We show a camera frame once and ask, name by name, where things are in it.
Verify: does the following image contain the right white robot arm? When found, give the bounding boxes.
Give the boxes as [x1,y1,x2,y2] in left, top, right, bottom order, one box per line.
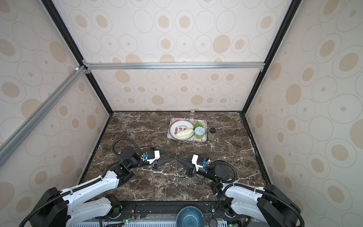
[176,155,305,227]

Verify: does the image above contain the pale napa cabbage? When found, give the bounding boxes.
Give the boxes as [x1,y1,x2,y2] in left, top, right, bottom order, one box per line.
[176,128,194,140]

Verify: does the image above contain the green herb spice jar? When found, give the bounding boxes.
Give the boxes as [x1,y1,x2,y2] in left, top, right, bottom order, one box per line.
[208,128,216,142]

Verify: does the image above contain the green plastic leaf vegetable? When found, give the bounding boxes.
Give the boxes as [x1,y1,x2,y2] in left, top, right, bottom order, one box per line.
[194,122,204,129]

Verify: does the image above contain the black vertical corner post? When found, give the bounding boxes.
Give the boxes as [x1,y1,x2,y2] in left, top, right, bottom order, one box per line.
[241,0,302,116]
[41,0,113,115]

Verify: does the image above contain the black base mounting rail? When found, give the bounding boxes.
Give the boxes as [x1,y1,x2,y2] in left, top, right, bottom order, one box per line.
[113,200,247,223]

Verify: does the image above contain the floral rectangular tray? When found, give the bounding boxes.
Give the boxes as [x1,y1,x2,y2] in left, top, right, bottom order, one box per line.
[167,117,207,142]

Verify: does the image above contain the white round plate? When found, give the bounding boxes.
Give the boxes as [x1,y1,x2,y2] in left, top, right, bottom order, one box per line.
[167,120,194,141]

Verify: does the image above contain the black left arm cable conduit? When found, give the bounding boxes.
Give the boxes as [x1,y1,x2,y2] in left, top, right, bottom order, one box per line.
[112,137,144,157]

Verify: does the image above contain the side aluminium frame rail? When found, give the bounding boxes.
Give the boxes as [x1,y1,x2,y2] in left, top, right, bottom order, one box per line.
[1,66,86,166]

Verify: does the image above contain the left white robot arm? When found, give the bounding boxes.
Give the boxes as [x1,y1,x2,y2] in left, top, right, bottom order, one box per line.
[20,147,169,227]

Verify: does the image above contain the black vertical left corner post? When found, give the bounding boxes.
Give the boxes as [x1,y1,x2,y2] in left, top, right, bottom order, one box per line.
[41,0,113,115]

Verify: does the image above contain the horizontal aluminium frame rail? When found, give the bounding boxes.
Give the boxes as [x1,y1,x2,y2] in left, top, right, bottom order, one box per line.
[86,61,265,70]

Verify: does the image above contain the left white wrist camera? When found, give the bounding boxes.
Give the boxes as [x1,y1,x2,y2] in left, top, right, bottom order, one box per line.
[143,150,160,165]

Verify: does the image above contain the clear glass shaker bottle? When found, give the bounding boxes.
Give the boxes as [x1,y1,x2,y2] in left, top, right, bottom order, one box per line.
[190,109,195,118]

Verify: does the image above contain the blue ceramic bowl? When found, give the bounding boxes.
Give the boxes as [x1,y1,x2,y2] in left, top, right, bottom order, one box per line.
[176,206,205,227]

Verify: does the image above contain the green labelled tin can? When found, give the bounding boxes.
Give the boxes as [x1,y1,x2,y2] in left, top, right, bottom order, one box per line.
[194,126,205,140]

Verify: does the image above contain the black vertical right corner post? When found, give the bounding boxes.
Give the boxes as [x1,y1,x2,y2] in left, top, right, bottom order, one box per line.
[241,0,302,116]

